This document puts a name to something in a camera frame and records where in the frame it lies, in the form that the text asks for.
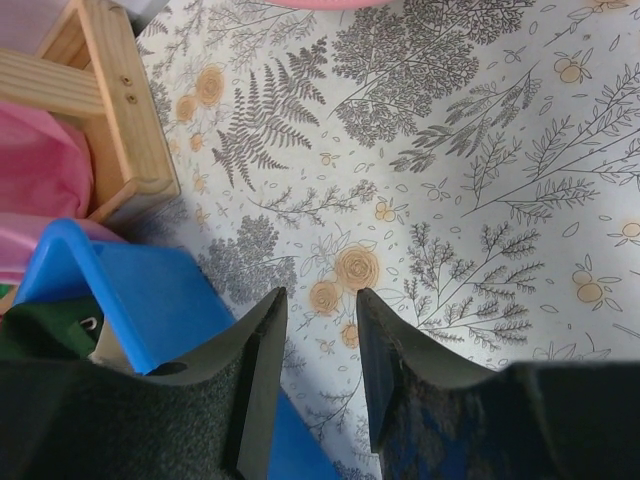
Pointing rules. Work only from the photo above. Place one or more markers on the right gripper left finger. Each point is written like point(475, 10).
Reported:
point(209, 414)

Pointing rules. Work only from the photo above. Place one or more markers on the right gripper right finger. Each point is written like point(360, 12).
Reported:
point(434, 414)

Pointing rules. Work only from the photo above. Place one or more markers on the blue plastic bin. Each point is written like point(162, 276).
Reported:
point(160, 307)

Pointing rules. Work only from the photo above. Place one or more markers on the pink t-shirt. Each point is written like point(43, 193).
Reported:
point(46, 174)

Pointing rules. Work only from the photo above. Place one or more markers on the pink bucket hat strawberry logo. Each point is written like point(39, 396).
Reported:
point(329, 5)

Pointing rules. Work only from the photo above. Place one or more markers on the dark green cap in bin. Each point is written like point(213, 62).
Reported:
point(62, 330)

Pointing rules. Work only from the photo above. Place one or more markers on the floral table mat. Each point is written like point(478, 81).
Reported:
point(476, 163)

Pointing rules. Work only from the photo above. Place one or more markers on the wooden clothes rack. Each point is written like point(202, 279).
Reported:
point(88, 71)

